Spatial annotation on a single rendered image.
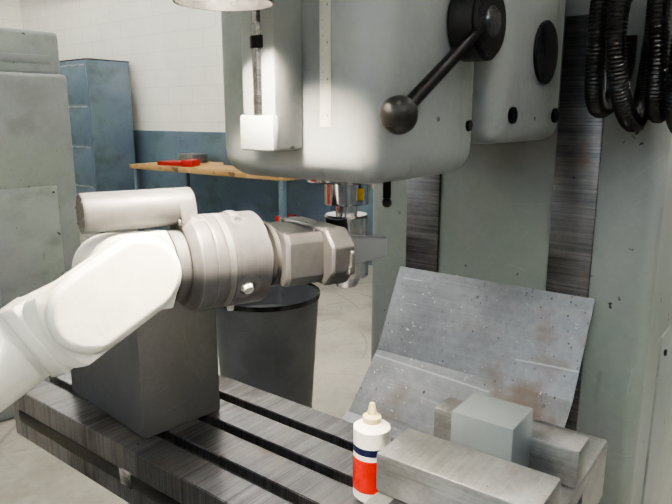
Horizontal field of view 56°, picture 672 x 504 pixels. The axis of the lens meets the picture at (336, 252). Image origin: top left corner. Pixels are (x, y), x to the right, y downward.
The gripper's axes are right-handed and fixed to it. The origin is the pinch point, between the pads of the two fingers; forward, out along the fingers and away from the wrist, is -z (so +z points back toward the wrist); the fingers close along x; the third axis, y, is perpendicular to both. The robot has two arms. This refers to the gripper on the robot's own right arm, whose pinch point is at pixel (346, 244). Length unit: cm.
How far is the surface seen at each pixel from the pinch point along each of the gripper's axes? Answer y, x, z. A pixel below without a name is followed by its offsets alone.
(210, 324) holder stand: 14.6, 23.9, 6.1
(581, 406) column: 27.9, -2.6, -40.2
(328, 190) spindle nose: -5.9, -0.2, 2.4
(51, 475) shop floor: 124, 191, 8
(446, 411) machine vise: 16.7, -9.8, -6.2
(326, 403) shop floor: 122, 185, -116
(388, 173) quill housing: -8.4, -10.9, 3.2
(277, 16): -21.2, -5.9, 11.1
